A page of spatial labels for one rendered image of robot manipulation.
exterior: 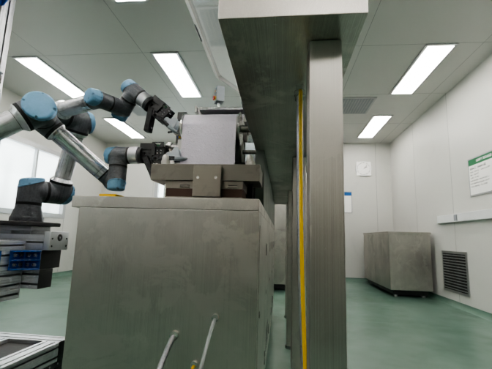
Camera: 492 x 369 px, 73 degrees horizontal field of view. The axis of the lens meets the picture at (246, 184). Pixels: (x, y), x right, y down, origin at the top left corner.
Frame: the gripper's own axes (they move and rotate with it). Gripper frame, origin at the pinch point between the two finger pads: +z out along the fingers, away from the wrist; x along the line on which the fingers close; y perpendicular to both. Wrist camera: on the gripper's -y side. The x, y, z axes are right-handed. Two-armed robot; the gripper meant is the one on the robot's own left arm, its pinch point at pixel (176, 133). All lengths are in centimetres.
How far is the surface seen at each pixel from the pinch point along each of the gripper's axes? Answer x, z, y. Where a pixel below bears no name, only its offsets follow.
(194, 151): -6.6, 14.7, -0.8
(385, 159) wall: 548, 125, 262
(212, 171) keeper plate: -28.4, 33.1, -2.7
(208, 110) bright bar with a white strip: 23.5, -6.2, 21.5
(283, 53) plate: -79, 42, 24
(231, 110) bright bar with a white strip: 23.7, 3.5, 29.5
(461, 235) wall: 297, 232, 146
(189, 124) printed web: -6.5, 4.7, 6.7
